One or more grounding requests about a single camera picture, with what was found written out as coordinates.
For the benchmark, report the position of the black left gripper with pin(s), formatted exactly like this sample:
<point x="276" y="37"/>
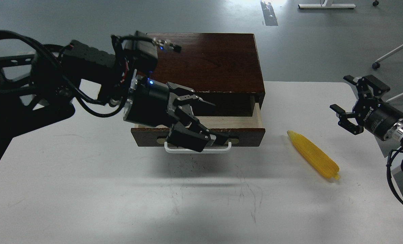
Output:
<point x="147" y="104"/>

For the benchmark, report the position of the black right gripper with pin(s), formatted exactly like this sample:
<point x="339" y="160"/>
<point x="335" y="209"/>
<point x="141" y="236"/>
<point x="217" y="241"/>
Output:
<point x="376" y="116"/>

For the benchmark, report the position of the yellow plastic corn cob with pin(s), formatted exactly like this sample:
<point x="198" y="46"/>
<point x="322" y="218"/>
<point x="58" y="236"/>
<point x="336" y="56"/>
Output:
<point x="320" y="161"/>

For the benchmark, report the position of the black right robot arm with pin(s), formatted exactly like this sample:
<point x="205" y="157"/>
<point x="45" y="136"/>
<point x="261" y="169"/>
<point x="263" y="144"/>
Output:
<point x="370" y="112"/>

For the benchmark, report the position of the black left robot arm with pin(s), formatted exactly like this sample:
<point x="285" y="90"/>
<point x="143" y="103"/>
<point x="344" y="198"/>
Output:
<point x="37" y="90"/>

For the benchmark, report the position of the dark wooden drawer cabinet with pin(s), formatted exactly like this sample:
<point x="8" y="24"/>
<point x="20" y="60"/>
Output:
<point x="222" y="68"/>

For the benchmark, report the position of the white desk foot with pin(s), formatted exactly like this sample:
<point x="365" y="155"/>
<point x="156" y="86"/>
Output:
<point x="327" y="4"/>

